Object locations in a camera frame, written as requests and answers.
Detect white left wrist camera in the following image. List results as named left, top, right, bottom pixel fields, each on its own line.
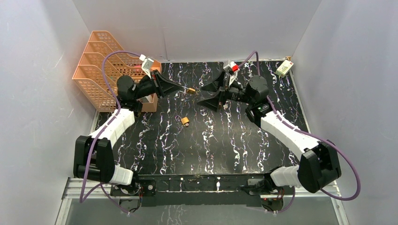
left=139, top=54, right=154, bottom=79

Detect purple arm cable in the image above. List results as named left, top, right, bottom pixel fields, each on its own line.
left=237, top=51, right=362, bottom=215
left=79, top=51, right=144, bottom=215

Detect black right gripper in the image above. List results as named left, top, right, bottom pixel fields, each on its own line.
left=197, top=69, right=254, bottom=113

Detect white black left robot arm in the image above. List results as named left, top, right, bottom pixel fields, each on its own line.
left=73, top=70, right=183, bottom=195

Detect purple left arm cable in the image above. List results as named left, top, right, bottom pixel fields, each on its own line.
left=79, top=51, right=144, bottom=215

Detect small brass padlock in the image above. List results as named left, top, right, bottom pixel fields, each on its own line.
left=180, top=88, right=197, bottom=94
left=175, top=115, right=190, bottom=127

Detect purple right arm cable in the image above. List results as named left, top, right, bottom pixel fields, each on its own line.
left=237, top=51, right=362, bottom=215

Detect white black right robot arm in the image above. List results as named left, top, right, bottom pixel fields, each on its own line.
left=198, top=72, right=341, bottom=194

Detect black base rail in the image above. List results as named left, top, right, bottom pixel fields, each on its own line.
left=111, top=173, right=293, bottom=209

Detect white green small box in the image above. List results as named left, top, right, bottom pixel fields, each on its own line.
left=276, top=60, right=294, bottom=77

